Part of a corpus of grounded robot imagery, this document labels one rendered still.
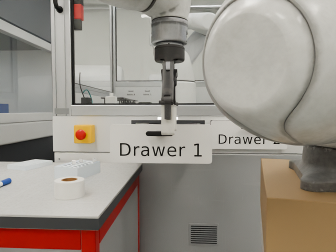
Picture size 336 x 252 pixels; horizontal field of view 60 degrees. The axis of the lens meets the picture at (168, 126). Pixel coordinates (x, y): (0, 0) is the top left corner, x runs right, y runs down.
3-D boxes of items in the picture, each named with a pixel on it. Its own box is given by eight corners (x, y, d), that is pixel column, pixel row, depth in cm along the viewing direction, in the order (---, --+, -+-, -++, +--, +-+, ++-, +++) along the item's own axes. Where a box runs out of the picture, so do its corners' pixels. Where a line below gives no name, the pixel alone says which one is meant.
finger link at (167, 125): (174, 104, 66) (174, 104, 65) (174, 134, 67) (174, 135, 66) (161, 104, 66) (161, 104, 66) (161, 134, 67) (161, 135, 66)
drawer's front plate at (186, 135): (212, 163, 82) (212, 124, 81) (110, 162, 83) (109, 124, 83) (211, 162, 83) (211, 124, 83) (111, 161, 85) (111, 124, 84)
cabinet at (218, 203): (307, 352, 117) (312, 153, 112) (57, 340, 123) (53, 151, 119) (252, 243, 212) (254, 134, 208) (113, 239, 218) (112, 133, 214)
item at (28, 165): (25, 170, 100) (25, 166, 100) (7, 169, 103) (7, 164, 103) (52, 164, 112) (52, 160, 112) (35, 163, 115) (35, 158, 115)
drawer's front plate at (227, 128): (287, 149, 112) (287, 120, 111) (211, 148, 113) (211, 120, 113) (285, 148, 113) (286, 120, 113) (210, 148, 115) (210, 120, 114)
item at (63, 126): (309, 153, 113) (310, 116, 112) (53, 151, 119) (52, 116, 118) (252, 134, 208) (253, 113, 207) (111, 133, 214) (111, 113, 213)
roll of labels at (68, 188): (78, 200, 67) (77, 183, 67) (48, 199, 68) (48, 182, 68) (88, 192, 74) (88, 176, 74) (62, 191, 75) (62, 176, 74)
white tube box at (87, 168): (77, 180, 86) (77, 168, 86) (54, 178, 89) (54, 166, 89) (100, 172, 98) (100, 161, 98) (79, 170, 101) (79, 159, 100)
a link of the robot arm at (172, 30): (187, 27, 76) (187, 50, 76) (153, 28, 76) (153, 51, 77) (188, 16, 67) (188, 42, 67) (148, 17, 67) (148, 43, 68)
